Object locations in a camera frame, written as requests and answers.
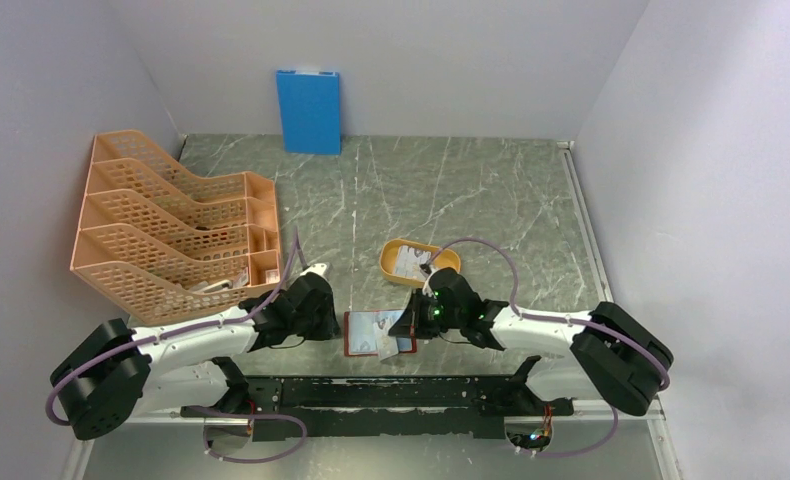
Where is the blue folder against wall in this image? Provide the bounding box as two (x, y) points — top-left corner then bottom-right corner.
(275, 70), (341, 155)

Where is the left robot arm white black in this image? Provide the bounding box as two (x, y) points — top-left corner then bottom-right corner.
(45, 263), (341, 440)

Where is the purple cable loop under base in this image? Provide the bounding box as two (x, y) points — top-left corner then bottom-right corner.
(189, 404), (308, 464)

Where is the red leather card holder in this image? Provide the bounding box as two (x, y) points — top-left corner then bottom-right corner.
(344, 310), (417, 358)

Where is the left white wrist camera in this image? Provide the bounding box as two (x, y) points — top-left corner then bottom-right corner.
(304, 262), (330, 278)

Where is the orange mesh file organizer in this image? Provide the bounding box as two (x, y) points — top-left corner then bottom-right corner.
(70, 130), (284, 325)

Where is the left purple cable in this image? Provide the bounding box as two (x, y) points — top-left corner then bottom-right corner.
(45, 228), (310, 427)

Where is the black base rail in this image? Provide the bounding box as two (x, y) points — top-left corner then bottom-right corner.
(205, 374), (574, 441)

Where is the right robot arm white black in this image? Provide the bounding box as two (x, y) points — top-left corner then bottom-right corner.
(388, 268), (674, 416)

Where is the yellow oval tray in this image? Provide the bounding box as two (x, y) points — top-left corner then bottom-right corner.
(379, 238), (440, 288)

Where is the silver VIP credit card stack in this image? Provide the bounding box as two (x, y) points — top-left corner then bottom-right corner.
(392, 244), (433, 280)

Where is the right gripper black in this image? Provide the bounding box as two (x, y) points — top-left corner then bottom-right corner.
(389, 287), (464, 339)

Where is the aluminium frame rail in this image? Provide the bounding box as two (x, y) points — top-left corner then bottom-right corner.
(556, 141), (614, 302)

